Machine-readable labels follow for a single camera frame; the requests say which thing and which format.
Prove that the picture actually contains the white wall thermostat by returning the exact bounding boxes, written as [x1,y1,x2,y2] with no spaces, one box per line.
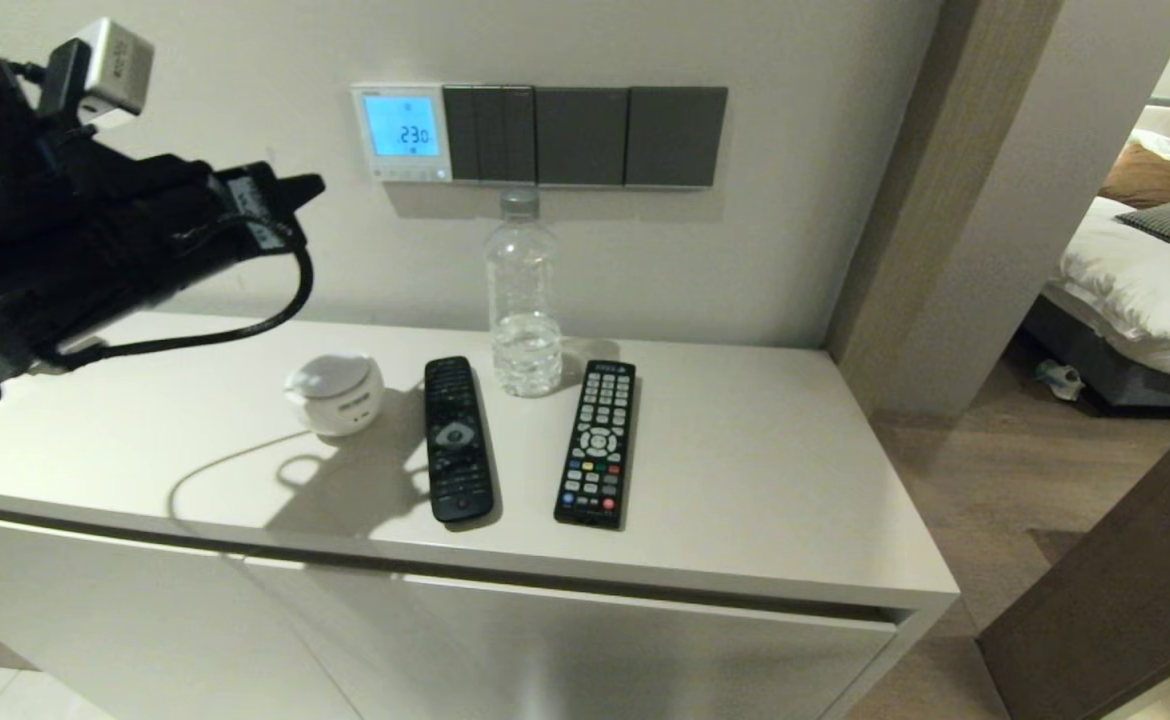
[350,82,454,184]

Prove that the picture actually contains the slim black remote control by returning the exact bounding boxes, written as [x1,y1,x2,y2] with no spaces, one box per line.
[423,355,497,524]

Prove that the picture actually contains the black remote coloured buttons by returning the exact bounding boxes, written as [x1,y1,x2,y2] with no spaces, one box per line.
[553,359,638,529]

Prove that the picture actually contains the white round smart speaker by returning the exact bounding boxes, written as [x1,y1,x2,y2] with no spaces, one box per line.
[283,350,386,438]

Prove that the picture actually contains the clear plastic water bottle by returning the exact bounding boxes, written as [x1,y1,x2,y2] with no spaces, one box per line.
[483,188,566,398]

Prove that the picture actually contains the wide white cabinet door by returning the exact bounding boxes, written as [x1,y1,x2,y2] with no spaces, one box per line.
[0,510,366,720]

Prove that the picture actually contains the white sideboard cabinet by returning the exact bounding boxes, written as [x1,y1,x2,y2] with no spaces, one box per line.
[0,310,961,720]

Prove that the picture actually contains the small item on floor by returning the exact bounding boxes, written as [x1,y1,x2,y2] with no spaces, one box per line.
[1035,358,1086,401]

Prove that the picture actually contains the dark grey bed base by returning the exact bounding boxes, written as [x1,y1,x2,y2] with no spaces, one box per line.
[1020,290,1170,416]

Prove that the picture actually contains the brown pillow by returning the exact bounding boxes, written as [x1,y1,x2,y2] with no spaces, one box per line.
[1097,140,1170,209]

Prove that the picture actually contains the bed with white bedding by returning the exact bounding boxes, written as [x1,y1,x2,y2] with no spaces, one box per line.
[1040,190,1170,381]

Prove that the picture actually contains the dark wooden door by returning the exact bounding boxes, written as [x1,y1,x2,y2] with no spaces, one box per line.
[975,400,1170,720]

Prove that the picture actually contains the thick black gripper cable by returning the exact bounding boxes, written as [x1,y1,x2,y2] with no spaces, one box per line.
[35,225,314,369]

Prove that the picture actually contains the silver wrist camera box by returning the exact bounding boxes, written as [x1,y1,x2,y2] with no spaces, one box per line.
[40,18,156,126]

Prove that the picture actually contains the grey triple wall switch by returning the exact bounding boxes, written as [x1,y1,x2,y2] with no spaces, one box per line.
[442,85,538,186]

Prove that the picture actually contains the grey single wall switch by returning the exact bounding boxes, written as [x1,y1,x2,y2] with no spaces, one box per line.
[626,86,729,189]
[535,86,632,188]

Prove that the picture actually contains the wooden door frame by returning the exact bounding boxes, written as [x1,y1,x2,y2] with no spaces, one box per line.
[825,0,1064,413]

